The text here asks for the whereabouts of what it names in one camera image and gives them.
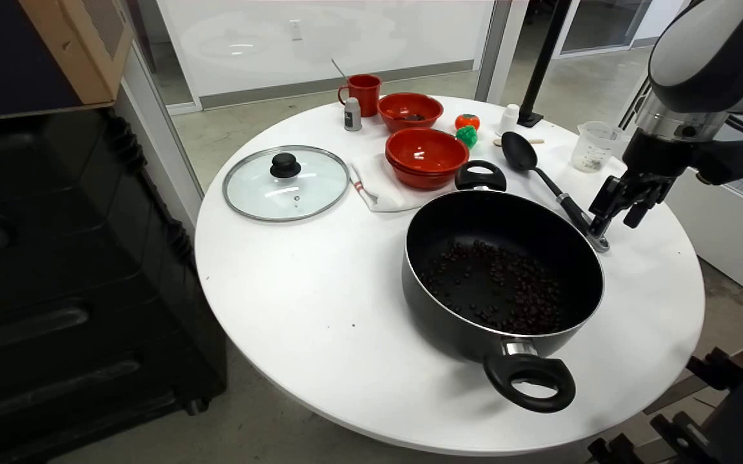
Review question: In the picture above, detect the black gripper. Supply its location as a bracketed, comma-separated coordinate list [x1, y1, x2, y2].
[586, 126, 702, 240]

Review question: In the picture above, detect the black cooking spoon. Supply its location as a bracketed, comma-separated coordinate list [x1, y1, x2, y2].
[501, 130, 612, 255]

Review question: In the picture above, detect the black cooking pot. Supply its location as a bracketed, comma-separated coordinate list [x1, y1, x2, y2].
[399, 159, 607, 416]

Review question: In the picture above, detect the glass pot lid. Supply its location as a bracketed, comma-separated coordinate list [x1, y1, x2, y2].
[220, 142, 353, 225]

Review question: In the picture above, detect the clear plastic measuring cup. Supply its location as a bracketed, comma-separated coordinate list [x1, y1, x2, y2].
[571, 118, 625, 175]

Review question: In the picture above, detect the small white plastic bottle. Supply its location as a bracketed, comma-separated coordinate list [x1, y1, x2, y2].
[495, 103, 522, 139]

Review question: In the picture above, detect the black tripod pole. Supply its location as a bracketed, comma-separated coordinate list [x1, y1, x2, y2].
[517, 0, 575, 130]

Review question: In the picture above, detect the black clamp orange tip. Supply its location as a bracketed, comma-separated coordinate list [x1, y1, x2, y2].
[686, 316, 743, 391]
[589, 411, 709, 464]

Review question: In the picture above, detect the red plastic bowl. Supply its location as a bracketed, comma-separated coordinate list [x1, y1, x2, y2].
[376, 91, 446, 135]
[384, 126, 473, 194]

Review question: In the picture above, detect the white cloth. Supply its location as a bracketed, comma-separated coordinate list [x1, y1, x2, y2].
[349, 158, 431, 217]

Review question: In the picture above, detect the red cup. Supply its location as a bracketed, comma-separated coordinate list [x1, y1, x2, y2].
[335, 73, 384, 118]

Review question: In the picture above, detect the small grey shaker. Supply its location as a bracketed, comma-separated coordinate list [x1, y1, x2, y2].
[340, 95, 364, 135]

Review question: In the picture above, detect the wooden box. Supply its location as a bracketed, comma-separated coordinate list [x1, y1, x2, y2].
[19, 0, 135, 108]

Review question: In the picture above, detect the black cabinet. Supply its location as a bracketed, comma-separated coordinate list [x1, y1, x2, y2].
[0, 106, 230, 464]

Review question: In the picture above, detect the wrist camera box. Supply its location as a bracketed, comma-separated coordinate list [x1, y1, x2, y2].
[692, 136, 743, 188]

